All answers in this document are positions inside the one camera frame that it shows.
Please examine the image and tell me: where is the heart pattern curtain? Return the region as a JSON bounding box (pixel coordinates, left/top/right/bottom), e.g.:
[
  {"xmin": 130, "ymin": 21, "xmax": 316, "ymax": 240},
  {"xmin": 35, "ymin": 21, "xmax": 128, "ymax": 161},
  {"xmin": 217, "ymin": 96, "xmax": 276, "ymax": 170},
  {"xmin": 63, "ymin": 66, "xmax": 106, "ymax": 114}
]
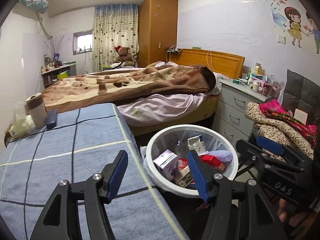
[{"xmin": 92, "ymin": 3, "xmax": 139, "ymax": 72}]

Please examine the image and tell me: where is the brown paw print blanket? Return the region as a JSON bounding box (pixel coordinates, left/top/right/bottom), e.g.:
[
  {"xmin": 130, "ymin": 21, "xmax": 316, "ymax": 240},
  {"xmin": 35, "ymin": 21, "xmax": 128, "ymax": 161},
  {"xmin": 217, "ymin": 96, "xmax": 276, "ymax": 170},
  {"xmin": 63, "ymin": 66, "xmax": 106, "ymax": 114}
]
[{"xmin": 42, "ymin": 64, "xmax": 216, "ymax": 113}]

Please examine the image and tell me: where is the floral padded jacket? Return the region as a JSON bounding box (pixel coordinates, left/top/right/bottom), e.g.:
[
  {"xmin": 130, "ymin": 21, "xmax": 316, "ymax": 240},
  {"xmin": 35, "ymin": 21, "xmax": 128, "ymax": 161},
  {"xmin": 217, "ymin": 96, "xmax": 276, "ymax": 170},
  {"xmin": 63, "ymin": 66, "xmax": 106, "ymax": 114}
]
[{"xmin": 245, "ymin": 102, "xmax": 314, "ymax": 159}]

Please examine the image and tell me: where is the white round trash bin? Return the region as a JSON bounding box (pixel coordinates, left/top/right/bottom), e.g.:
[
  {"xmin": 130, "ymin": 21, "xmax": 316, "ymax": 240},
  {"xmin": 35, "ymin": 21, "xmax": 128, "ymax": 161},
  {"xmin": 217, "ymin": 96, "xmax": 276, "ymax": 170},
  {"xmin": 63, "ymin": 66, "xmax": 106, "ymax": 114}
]
[{"xmin": 144, "ymin": 125, "xmax": 239, "ymax": 198}]

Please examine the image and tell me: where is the yellow tissue pack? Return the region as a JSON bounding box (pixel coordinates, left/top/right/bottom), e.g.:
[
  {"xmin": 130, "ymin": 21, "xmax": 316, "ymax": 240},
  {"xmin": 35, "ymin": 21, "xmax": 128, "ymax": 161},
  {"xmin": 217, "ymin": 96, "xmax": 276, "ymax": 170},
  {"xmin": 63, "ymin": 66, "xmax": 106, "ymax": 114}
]
[{"xmin": 9, "ymin": 101, "xmax": 35, "ymax": 139}]

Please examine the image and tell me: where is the cartoon couple wall sticker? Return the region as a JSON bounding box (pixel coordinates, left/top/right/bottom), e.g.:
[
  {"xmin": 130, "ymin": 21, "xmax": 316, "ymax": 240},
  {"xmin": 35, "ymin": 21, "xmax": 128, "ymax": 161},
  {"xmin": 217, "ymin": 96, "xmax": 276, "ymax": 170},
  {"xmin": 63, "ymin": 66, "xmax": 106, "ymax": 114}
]
[{"xmin": 270, "ymin": 3, "xmax": 319, "ymax": 55}]

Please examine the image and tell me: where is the wooden wardrobe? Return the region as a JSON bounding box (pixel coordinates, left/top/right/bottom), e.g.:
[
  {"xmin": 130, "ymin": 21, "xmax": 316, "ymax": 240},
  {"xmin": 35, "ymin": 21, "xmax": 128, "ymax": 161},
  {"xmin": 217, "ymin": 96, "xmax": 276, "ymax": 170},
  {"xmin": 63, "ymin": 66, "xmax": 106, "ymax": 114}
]
[{"xmin": 137, "ymin": 0, "xmax": 178, "ymax": 67}]

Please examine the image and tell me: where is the dark grey chair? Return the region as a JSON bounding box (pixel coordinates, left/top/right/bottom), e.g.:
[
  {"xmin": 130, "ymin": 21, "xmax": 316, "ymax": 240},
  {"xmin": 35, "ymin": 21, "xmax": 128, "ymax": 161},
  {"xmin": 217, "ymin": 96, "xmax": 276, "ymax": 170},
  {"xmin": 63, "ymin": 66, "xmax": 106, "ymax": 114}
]
[{"xmin": 281, "ymin": 69, "xmax": 319, "ymax": 125}]

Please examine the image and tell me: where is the grey drawer nightstand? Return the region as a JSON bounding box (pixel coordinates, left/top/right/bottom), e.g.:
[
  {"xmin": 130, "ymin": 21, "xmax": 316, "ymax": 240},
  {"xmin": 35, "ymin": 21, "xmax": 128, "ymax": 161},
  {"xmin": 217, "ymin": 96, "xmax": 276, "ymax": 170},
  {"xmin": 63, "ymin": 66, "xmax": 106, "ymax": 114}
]
[{"xmin": 212, "ymin": 80, "xmax": 267, "ymax": 146}]

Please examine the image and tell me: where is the purple drink carton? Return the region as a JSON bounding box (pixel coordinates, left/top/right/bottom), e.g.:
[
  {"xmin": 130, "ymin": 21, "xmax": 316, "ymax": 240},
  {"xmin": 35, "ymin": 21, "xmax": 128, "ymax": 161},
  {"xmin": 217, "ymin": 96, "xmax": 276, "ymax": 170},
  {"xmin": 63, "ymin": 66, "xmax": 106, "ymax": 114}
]
[{"xmin": 153, "ymin": 149, "xmax": 180, "ymax": 181}]

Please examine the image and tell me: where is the red medicine box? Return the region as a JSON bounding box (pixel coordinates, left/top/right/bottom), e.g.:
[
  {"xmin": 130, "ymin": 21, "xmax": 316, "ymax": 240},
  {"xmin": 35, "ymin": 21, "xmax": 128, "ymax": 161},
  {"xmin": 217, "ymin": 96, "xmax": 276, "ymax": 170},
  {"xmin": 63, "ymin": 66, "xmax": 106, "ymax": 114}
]
[{"xmin": 200, "ymin": 154, "xmax": 226, "ymax": 171}]

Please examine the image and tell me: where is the dark blue glasses case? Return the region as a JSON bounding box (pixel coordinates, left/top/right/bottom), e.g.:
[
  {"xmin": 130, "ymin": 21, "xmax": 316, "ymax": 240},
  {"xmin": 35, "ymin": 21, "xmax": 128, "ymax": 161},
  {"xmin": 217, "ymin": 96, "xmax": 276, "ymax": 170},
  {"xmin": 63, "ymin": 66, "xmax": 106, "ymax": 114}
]
[{"xmin": 45, "ymin": 110, "xmax": 57, "ymax": 129}]

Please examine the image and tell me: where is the small shelf desk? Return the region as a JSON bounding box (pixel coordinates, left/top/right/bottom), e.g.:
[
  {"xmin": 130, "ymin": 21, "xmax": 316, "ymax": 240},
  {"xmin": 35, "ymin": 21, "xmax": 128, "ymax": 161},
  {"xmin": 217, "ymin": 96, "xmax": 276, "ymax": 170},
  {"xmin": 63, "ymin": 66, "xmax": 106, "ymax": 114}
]
[{"xmin": 41, "ymin": 62, "xmax": 76, "ymax": 88}]

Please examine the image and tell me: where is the person right hand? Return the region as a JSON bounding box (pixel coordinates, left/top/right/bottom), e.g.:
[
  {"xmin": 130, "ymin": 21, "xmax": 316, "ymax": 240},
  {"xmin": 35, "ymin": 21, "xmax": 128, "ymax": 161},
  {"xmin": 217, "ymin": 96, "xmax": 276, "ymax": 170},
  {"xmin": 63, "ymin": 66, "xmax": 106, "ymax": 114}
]
[{"xmin": 277, "ymin": 198, "xmax": 318, "ymax": 228}]

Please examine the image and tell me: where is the window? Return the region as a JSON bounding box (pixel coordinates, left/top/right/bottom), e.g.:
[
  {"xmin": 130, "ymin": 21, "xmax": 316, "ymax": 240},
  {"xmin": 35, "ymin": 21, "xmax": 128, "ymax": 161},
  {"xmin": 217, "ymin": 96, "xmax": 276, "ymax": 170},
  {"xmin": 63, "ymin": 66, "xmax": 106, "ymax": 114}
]
[{"xmin": 73, "ymin": 30, "xmax": 93, "ymax": 55}]

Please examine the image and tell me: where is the lavender striped roll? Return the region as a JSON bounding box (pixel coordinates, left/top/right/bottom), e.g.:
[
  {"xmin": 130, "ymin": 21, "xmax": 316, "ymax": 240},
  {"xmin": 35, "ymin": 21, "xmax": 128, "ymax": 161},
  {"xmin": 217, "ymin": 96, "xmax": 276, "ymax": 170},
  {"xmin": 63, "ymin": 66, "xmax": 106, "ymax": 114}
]
[{"xmin": 208, "ymin": 150, "xmax": 233, "ymax": 163}]

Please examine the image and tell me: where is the red cartoon drink can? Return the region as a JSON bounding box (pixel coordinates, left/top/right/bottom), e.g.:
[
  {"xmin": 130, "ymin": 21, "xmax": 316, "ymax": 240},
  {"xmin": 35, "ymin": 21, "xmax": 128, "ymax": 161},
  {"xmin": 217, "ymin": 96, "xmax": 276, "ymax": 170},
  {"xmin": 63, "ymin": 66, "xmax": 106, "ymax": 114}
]
[{"xmin": 178, "ymin": 159, "xmax": 188, "ymax": 170}]

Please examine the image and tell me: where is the wall air conditioner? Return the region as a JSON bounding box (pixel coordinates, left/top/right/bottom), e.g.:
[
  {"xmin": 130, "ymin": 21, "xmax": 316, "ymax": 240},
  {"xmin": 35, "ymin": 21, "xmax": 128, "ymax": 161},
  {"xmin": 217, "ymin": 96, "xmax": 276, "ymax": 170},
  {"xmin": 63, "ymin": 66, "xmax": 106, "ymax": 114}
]
[{"xmin": 20, "ymin": 0, "xmax": 49, "ymax": 14}]

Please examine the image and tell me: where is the wooden headboard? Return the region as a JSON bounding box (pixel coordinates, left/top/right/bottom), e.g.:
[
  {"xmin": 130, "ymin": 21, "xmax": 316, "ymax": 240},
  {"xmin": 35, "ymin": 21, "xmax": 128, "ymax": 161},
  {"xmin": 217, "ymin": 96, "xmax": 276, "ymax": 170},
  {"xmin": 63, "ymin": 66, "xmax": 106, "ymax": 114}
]
[{"xmin": 168, "ymin": 49, "xmax": 245, "ymax": 79}]

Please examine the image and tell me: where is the pink striped cloth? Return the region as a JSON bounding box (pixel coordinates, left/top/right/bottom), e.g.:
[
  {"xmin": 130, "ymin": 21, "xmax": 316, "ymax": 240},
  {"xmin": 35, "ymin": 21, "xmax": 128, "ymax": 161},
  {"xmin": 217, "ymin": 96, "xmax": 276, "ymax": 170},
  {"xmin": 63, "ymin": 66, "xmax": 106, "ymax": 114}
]
[{"xmin": 259, "ymin": 99, "xmax": 317, "ymax": 148}]

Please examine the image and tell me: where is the purple branch vase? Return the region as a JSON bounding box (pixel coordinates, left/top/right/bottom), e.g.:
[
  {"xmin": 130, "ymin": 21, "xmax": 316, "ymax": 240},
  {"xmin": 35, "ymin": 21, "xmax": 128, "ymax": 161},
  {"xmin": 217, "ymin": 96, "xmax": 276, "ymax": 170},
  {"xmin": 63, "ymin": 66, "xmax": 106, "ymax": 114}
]
[{"xmin": 44, "ymin": 35, "xmax": 65, "ymax": 61}]

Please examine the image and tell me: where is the brown white tumbler cup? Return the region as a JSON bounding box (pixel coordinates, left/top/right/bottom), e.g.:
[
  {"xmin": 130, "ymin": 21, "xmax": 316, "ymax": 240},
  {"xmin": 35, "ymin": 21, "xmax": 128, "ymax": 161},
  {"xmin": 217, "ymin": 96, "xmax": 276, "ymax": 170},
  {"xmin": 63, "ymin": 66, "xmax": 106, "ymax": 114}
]
[{"xmin": 25, "ymin": 93, "xmax": 47, "ymax": 129}]

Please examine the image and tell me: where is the green white small box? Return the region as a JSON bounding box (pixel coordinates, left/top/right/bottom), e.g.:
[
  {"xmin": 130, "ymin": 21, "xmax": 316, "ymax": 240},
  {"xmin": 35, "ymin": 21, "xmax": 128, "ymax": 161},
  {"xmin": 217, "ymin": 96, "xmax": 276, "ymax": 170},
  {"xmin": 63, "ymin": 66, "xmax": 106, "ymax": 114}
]
[{"xmin": 187, "ymin": 135, "xmax": 208, "ymax": 155}]

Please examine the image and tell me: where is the teddy bear santa hat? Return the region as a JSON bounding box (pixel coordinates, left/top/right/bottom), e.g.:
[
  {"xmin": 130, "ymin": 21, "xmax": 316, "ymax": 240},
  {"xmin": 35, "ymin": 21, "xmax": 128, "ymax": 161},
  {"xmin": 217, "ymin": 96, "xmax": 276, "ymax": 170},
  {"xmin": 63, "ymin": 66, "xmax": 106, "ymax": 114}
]
[{"xmin": 114, "ymin": 46, "xmax": 136, "ymax": 67}]

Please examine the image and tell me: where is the blue plaid table cloth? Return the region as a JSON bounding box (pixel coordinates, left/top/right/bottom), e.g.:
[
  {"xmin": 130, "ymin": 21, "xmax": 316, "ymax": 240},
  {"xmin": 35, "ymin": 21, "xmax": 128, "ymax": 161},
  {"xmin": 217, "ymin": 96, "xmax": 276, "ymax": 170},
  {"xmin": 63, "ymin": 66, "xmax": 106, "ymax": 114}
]
[{"xmin": 1, "ymin": 103, "xmax": 188, "ymax": 239}]

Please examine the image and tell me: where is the pink bed sheet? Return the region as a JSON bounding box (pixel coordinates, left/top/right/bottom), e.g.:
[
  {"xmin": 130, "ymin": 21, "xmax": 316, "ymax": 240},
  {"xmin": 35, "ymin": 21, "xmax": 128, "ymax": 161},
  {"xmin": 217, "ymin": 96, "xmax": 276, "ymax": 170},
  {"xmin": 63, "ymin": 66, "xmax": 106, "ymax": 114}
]
[{"xmin": 118, "ymin": 72, "xmax": 230, "ymax": 126}]

